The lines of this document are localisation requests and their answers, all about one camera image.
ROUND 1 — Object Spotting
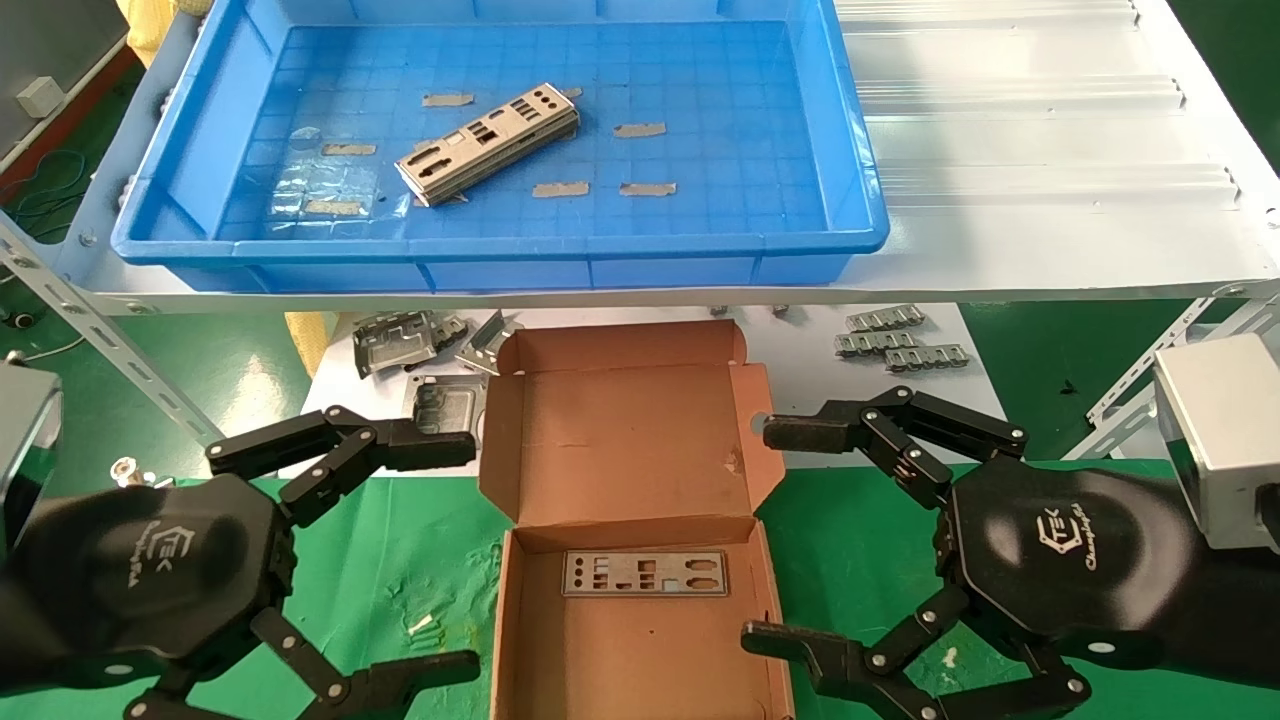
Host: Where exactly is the angled grey metal bracket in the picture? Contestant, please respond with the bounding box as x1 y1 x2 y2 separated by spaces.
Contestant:
454 309 524 378

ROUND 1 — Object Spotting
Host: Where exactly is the blue plastic tray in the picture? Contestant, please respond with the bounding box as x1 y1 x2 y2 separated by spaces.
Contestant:
110 0 891 294

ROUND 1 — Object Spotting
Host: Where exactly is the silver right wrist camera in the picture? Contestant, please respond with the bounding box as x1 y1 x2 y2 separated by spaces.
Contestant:
1152 333 1280 552

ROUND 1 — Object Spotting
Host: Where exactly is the flat grey metal frame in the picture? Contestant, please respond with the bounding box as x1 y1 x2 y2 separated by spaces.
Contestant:
399 374 491 441

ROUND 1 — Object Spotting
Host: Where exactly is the grey stamped metal bracket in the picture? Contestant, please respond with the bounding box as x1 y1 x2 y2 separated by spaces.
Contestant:
352 310 470 380

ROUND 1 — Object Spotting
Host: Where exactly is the white floor cable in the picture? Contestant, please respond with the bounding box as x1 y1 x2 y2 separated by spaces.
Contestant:
0 334 88 365

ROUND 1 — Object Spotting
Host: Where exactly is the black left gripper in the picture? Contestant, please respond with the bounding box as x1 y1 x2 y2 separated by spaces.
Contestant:
0 405 483 720

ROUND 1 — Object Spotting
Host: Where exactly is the white wall socket box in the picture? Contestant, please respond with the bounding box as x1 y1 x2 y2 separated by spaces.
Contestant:
17 77 67 120

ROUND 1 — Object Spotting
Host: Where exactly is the white metal shelf rack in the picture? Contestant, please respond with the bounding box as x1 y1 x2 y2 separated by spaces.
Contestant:
0 0 1280 481

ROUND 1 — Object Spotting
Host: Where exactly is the stack of metal plates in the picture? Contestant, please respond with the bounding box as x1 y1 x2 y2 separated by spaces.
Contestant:
393 82 582 208

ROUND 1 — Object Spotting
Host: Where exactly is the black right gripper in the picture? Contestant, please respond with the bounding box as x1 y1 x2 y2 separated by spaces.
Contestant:
741 386 1280 720

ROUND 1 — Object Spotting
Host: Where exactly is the brown cardboard box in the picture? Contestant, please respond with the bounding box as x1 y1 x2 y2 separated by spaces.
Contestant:
478 320 797 720

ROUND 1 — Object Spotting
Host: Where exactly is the metal IO shield plate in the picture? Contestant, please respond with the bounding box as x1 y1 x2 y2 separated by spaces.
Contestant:
561 549 730 599

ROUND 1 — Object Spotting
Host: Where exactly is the grey metal connector strip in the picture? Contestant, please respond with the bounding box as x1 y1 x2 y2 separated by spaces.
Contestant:
885 344 971 374
846 304 926 333
834 331 918 359

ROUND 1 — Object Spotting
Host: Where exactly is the black floor cable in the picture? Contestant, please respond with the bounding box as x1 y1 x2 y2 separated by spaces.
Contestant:
0 148 93 243

